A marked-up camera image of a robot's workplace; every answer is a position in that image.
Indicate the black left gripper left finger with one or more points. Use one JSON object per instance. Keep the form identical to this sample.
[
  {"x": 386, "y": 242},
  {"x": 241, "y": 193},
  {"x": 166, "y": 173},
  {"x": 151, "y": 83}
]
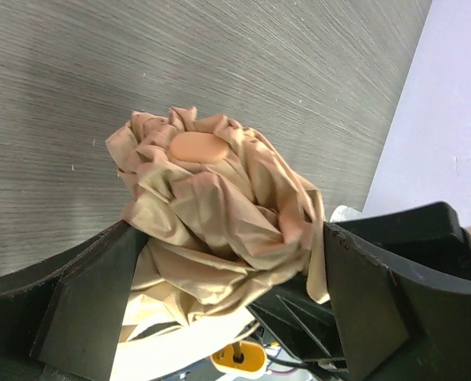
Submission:
[{"x": 60, "y": 319}]

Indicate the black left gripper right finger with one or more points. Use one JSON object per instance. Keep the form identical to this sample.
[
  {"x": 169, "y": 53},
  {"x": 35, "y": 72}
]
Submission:
[{"x": 397, "y": 319}]

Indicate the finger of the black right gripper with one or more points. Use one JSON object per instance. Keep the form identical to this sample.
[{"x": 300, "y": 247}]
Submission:
[
  {"x": 429, "y": 235},
  {"x": 304, "y": 328}
]

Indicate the clear plastic water bottle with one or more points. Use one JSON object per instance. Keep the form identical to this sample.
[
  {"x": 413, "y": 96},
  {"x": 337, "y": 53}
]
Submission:
[{"x": 344, "y": 213}]

